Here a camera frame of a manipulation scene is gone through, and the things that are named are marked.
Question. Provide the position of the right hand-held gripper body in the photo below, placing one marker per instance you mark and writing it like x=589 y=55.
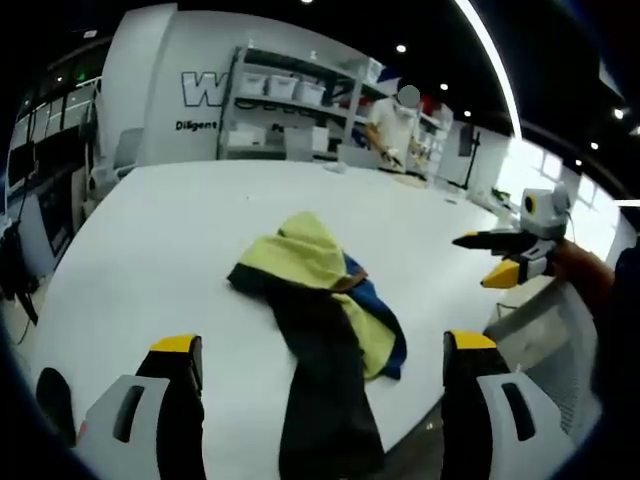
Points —
x=542 y=220

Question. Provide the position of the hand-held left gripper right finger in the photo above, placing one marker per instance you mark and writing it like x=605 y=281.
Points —
x=480 y=400

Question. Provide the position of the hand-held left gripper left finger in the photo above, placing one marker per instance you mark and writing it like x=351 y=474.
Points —
x=150 y=400

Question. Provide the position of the yellow blue black garment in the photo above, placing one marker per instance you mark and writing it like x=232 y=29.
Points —
x=320 y=300

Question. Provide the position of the white mesh chair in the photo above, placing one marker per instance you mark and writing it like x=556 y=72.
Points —
x=545 y=340

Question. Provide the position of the black monitor stand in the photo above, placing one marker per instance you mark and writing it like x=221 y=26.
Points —
x=471 y=155

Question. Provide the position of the black rounded object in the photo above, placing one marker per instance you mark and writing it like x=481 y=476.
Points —
x=56 y=405

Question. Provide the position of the ceiling light strip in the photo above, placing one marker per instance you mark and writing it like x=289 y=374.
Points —
x=495 y=60

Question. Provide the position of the white storage bin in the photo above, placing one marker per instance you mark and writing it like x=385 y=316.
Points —
x=311 y=91
x=282 y=86
x=251 y=84

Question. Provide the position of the grey metal shelf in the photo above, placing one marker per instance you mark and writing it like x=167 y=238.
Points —
x=300 y=105

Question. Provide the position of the grey office chair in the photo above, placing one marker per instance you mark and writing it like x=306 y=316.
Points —
x=129 y=149

